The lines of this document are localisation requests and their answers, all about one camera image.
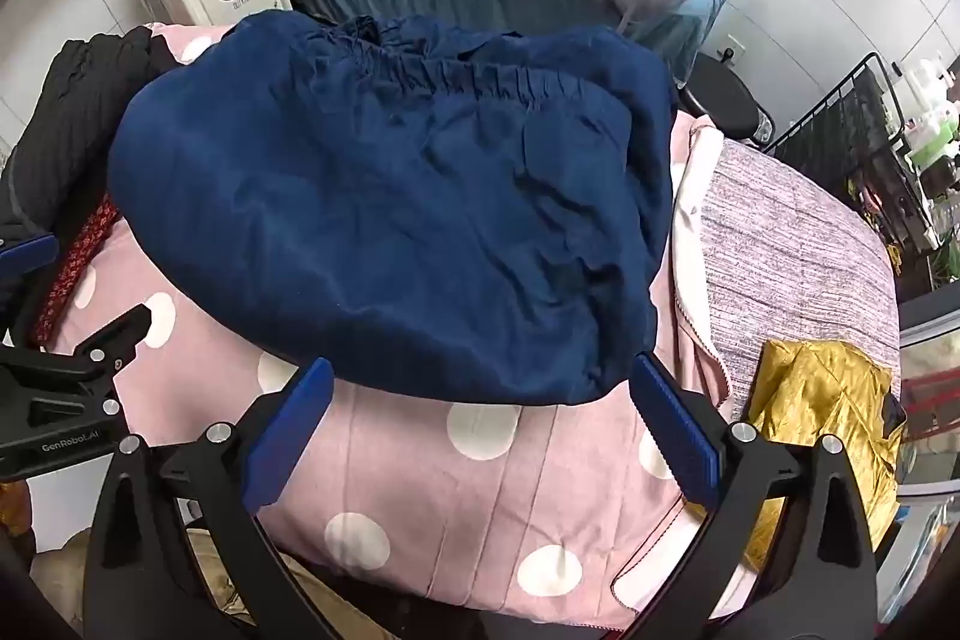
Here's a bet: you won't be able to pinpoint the clear plastic box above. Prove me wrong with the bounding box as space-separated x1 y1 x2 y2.
895 295 960 618

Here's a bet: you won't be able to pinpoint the red patterned cloth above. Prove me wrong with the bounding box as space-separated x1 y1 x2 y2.
30 194 125 345

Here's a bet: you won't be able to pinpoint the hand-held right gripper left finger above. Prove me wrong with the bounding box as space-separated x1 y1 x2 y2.
82 356 335 640

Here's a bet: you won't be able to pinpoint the black round stool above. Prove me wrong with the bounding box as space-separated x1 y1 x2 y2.
679 51 775 144

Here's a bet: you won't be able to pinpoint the pale pink cloth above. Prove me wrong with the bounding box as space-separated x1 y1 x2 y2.
670 113 734 408

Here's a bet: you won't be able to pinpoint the navy blue garment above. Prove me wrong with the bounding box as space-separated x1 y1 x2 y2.
107 8 680 407

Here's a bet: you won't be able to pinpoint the black wire rack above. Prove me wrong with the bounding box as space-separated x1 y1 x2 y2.
765 51 940 251

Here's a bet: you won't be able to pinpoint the white and green bottles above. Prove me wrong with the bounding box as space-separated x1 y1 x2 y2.
892 53 960 170

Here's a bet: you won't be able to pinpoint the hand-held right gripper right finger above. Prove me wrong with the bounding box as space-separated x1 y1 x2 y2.
624 351 878 640

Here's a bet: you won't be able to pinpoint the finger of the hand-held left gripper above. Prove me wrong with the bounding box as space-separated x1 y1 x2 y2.
0 233 60 274
41 302 154 380

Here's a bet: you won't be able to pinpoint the pink polka dot blanket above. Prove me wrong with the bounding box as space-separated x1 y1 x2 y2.
34 21 758 633

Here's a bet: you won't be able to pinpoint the black ribbed garment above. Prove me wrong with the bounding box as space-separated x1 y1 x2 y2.
0 26 181 341

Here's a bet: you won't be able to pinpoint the gold satin cloth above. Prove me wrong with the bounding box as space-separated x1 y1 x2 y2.
739 340 908 570

